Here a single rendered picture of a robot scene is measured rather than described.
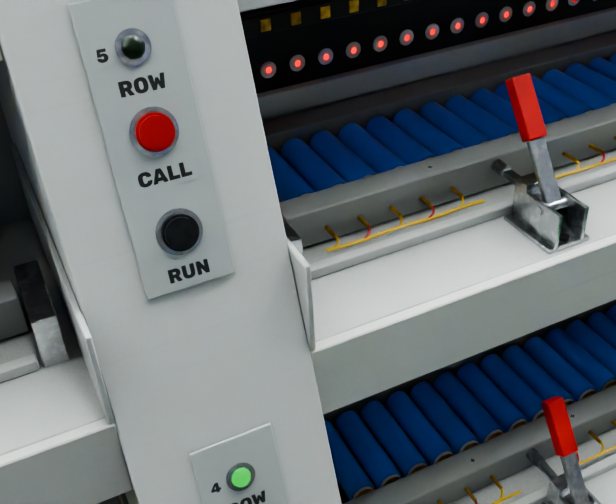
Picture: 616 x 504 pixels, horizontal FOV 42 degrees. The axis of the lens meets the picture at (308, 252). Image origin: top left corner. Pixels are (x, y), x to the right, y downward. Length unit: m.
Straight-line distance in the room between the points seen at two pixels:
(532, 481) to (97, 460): 0.31
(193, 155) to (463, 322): 0.17
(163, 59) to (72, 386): 0.15
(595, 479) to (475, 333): 0.19
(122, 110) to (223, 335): 0.11
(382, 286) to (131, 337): 0.14
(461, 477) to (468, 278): 0.16
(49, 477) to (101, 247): 0.10
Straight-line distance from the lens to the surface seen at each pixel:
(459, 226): 0.46
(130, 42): 0.33
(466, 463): 0.56
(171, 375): 0.37
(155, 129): 0.33
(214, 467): 0.39
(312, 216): 0.44
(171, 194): 0.34
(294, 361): 0.38
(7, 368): 0.40
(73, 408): 0.38
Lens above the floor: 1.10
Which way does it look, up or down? 18 degrees down
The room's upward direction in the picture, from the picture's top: 11 degrees counter-clockwise
